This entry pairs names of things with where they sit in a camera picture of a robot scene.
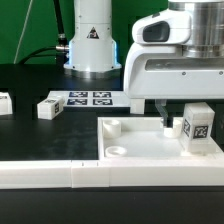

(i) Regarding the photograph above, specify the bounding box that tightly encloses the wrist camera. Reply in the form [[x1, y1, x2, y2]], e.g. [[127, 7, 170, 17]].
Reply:
[[132, 9, 191, 45]]

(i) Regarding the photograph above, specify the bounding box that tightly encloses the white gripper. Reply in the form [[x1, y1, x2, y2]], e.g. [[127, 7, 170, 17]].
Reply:
[[123, 43, 224, 128]]

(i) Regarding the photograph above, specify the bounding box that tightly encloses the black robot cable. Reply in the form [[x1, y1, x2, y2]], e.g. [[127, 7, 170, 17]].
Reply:
[[18, 0, 70, 65]]

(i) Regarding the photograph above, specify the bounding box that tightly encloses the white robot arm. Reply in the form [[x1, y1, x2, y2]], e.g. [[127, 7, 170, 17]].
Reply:
[[64, 0, 224, 119]]

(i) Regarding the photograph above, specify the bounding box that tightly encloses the white L-shaped obstacle fence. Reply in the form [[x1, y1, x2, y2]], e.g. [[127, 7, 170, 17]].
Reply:
[[0, 143, 224, 190]]

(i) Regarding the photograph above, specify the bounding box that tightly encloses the white base tag plate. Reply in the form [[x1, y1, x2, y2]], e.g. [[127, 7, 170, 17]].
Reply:
[[48, 90, 130, 108]]

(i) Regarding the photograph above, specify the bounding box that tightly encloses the white square table top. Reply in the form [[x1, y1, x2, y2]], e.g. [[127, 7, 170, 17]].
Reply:
[[97, 117, 223, 160]]

